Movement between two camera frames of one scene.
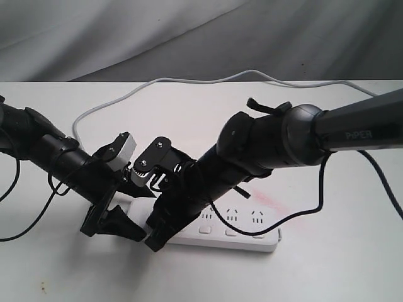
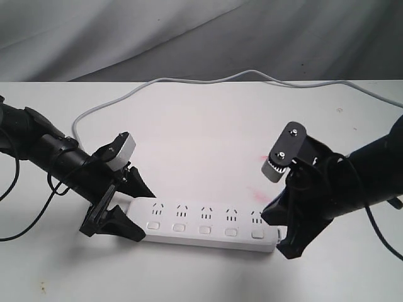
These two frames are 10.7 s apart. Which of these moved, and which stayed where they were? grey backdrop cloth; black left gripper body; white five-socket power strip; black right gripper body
Moved: black right gripper body
Stayed: black left gripper body; white five-socket power strip; grey backdrop cloth
